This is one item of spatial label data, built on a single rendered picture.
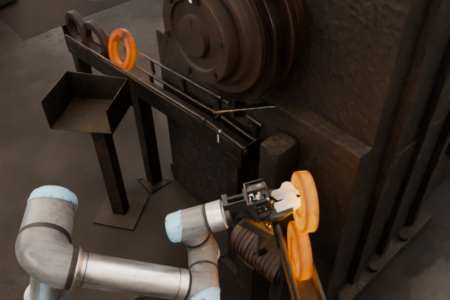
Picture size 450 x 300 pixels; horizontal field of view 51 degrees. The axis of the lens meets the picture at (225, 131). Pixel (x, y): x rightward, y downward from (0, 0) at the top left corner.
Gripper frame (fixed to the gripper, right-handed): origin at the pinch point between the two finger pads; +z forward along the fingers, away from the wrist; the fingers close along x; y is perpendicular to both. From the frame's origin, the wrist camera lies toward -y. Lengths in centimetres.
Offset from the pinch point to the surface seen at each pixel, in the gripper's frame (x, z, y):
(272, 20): 28.7, 4.5, 33.8
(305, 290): -12.2, -6.6, -22.9
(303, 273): -11.8, -5.7, -14.9
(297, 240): -5.9, -4.7, -8.6
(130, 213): 71, -79, -69
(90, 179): 97, -100, -64
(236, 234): 16.8, -23.7, -31.3
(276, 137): 30.7, -2.4, -7.6
